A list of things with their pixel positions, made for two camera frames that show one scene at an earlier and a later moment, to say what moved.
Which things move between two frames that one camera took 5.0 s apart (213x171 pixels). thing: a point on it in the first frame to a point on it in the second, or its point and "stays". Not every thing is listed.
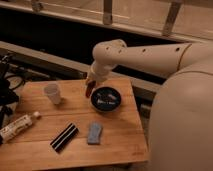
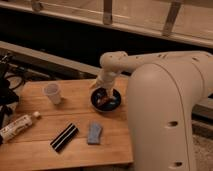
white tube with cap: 14,128 stays
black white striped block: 61,140 stays
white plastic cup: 52,92 stays
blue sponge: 95,133 stays
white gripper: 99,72 to 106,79
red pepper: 89,87 to 105,100
